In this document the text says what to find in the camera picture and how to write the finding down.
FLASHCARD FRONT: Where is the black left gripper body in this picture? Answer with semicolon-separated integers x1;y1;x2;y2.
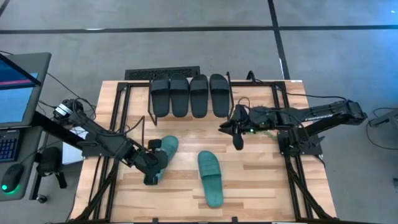
129;148;169;177

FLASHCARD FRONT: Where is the thin black arm supply cable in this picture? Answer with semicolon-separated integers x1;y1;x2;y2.
273;83;351;103

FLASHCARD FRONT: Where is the grey framed computer monitor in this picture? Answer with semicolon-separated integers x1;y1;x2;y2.
0;52;52;130

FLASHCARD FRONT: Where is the green rubber slide sandal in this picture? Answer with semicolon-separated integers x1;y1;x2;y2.
155;134;180;181
197;150;224;208

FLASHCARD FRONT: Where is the black keyboard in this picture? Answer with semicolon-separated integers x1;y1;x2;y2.
0;129;21;163

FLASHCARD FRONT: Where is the black computer mouse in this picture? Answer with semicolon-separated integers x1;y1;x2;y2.
1;163;25;194

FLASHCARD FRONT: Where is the wooden shelf with black legs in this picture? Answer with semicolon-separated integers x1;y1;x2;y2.
147;72;238;126

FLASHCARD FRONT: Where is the black floor vent grille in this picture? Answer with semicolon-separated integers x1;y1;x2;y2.
124;65;201;81

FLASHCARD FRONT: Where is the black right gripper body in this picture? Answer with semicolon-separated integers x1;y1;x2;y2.
232;104;279;131

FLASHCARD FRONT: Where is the black rubber slide sandal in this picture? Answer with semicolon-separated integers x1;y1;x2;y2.
150;73;171;118
208;73;231;118
170;73;190;118
189;73;210;119

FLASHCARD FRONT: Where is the white paper sheet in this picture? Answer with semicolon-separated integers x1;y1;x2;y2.
62;125;93;165

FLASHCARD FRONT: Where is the black metal support beam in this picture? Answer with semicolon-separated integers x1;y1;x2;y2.
30;111;86;151

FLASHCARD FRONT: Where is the black floor cable loop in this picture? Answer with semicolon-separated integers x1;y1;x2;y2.
366;107;398;151

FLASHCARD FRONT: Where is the black aluminium rig frame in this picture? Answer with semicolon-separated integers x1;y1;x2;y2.
73;72;338;224

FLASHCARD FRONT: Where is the grey metal floor stand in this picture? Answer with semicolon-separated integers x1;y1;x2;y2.
368;108;398;128

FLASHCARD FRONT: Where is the thin black floor cable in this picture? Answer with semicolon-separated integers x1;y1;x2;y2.
45;70;98;105

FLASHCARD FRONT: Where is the grey workstation desk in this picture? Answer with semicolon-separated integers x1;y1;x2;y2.
0;126;44;202

